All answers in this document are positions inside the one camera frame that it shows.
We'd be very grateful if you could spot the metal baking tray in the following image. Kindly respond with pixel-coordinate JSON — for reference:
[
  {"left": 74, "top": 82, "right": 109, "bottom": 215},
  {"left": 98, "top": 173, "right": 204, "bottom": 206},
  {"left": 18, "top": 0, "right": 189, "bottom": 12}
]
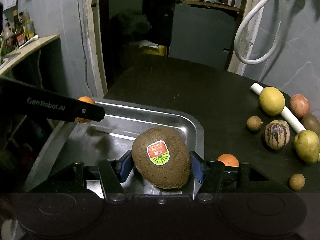
[{"left": 23, "top": 99, "right": 204, "bottom": 191}]

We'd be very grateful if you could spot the small orange tangerine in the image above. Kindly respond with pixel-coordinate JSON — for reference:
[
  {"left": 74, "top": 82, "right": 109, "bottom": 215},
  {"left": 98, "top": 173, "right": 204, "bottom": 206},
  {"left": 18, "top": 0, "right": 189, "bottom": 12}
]
[{"left": 217, "top": 153, "right": 239, "bottom": 167}]

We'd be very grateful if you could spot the white green leek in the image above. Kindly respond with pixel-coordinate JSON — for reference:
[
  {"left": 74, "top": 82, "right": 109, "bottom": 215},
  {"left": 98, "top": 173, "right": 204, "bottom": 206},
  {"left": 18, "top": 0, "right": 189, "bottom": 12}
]
[{"left": 250, "top": 82, "right": 306, "bottom": 133}]

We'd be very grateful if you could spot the green-yellow pear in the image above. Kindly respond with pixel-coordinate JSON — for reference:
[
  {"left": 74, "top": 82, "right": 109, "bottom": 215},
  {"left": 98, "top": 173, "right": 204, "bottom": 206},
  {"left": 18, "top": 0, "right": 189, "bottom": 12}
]
[{"left": 294, "top": 130, "right": 319, "bottom": 164}]

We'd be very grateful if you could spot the plain brown kiwi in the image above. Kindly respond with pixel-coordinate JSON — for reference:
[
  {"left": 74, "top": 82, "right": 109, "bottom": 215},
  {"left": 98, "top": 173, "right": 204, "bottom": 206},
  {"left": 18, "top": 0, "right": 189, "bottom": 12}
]
[{"left": 302, "top": 114, "right": 320, "bottom": 135}]

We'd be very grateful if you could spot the yellow lemon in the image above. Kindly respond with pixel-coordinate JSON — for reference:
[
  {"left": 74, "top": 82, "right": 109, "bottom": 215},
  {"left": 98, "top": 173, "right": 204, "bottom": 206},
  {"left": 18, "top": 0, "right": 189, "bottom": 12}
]
[{"left": 259, "top": 87, "right": 285, "bottom": 116}]

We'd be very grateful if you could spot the dark sauce bottle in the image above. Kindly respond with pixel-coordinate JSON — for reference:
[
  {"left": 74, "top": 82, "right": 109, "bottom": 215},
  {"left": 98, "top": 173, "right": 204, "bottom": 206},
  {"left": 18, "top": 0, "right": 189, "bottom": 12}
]
[{"left": 13, "top": 10, "right": 26, "bottom": 47}]

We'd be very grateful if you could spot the kiwi with red sticker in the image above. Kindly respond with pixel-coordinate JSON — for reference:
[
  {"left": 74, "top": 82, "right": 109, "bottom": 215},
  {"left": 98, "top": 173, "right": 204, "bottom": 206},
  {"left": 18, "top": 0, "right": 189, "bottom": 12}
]
[{"left": 131, "top": 126, "right": 191, "bottom": 190}]

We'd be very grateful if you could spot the yellow bin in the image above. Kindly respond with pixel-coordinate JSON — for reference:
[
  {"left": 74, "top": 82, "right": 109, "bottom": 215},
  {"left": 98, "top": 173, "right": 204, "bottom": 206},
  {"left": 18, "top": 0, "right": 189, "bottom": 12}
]
[{"left": 139, "top": 45, "right": 167, "bottom": 56}]

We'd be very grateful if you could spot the kitchen counter top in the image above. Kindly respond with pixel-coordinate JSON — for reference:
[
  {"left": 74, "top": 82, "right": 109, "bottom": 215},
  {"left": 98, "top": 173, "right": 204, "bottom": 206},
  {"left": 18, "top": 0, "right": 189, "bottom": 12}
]
[{"left": 0, "top": 34, "right": 60, "bottom": 75}]

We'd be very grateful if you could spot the dark cabinet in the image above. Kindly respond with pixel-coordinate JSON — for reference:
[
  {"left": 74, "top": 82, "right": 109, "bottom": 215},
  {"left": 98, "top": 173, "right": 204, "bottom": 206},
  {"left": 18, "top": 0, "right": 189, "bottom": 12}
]
[{"left": 169, "top": 4, "right": 240, "bottom": 69}]

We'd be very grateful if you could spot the longan far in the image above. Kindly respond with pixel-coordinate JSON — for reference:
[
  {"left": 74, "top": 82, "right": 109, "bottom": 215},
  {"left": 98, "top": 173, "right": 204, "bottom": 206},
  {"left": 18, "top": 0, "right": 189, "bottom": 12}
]
[{"left": 247, "top": 116, "right": 263, "bottom": 131}]

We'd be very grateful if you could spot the large orange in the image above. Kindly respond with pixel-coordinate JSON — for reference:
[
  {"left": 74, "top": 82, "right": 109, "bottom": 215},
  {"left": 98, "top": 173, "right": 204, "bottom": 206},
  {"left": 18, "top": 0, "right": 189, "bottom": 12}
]
[{"left": 75, "top": 96, "right": 95, "bottom": 124}]

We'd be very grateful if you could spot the white flexible hose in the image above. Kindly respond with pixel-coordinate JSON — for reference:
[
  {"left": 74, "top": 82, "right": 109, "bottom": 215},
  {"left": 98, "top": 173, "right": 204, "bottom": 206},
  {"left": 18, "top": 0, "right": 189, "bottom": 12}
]
[{"left": 234, "top": 0, "right": 288, "bottom": 65}]

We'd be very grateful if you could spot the red apple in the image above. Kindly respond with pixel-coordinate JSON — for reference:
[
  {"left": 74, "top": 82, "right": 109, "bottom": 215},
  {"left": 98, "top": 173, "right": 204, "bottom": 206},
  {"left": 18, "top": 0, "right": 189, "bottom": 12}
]
[{"left": 290, "top": 94, "right": 310, "bottom": 119}]

